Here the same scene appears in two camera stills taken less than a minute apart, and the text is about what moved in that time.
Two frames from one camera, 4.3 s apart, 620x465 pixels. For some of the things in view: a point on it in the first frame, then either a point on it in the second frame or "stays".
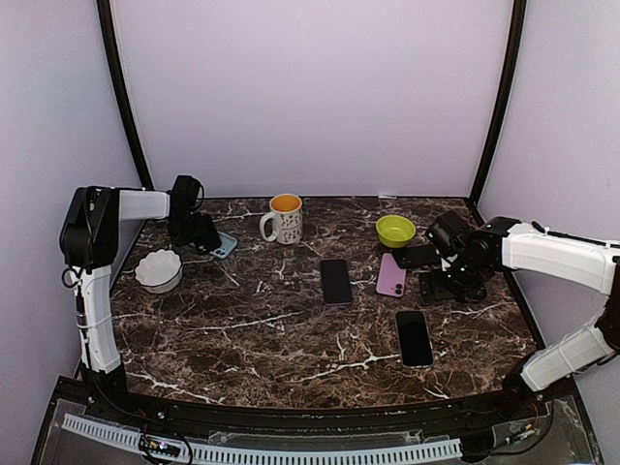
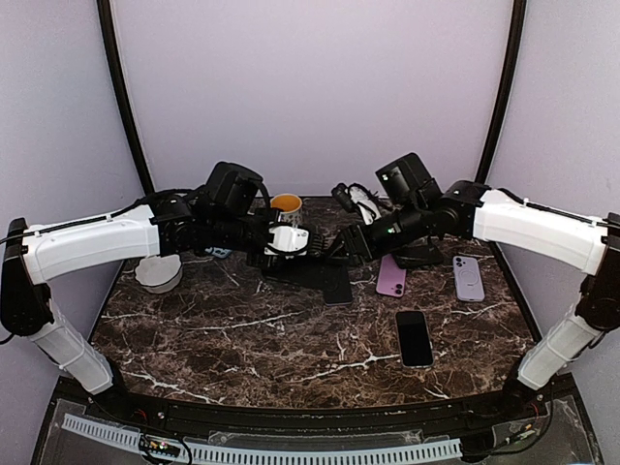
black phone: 414,338 stays
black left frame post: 108,25 stays
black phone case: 417,256 stays
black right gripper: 477,292 → 352,242
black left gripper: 185,240 → 272,264
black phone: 414,338 stays
